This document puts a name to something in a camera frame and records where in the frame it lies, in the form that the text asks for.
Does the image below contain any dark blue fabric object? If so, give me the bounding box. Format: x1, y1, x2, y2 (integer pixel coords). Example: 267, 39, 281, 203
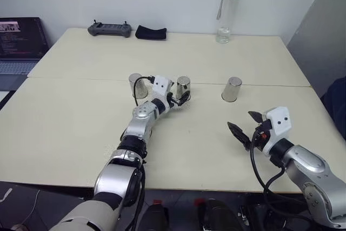
320, 77, 346, 145

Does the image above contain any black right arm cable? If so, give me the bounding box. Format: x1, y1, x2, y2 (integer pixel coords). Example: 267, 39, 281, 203
249, 130, 311, 231

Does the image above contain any black cloth pouch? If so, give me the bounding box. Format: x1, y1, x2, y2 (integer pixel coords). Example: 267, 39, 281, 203
135, 24, 168, 40

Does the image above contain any clear bottle with green lid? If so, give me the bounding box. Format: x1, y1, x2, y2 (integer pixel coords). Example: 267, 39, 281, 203
215, 0, 246, 44

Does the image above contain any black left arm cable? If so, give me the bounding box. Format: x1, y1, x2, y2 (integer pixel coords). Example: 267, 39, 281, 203
117, 75, 156, 231

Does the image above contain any grey partition panel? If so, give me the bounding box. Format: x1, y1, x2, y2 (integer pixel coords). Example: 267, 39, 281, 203
286, 0, 346, 99

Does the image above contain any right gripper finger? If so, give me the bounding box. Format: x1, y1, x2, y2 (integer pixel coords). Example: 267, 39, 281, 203
227, 121, 251, 150
248, 110, 263, 124

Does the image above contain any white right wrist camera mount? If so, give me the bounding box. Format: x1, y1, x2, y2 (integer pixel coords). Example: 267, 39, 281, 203
261, 106, 293, 157

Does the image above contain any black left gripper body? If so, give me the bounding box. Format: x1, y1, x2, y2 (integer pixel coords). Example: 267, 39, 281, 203
166, 93, 179, 108

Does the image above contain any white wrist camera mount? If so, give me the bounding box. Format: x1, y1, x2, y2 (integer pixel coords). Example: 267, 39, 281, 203
151, 75, 174, 107
261, 106, 293, 157

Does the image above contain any dark rounded shape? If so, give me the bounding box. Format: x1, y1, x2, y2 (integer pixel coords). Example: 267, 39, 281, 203
142, 200, 171, 231
194, 197, 240, 231

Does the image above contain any upturned steel cup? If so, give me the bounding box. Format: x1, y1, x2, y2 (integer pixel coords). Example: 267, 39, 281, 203
175, 76, 192, 102
221, 76, 243, 103
128, 72, 149, 100

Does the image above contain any open laptop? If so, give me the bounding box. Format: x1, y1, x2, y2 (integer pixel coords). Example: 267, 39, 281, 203
0, 16, 51, 76

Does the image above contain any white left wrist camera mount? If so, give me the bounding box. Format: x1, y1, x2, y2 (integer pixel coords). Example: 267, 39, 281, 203
151, 75, 174, 107

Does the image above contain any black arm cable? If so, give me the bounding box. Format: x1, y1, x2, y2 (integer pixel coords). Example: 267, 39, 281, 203
249, 130, 311, 231
117, 75, 156, 231

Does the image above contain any grey remote controller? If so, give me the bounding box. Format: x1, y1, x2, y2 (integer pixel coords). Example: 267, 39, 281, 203
87, 19, 134, 38

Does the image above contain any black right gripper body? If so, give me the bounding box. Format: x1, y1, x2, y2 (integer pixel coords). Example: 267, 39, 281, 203
250, 119, 273, 153

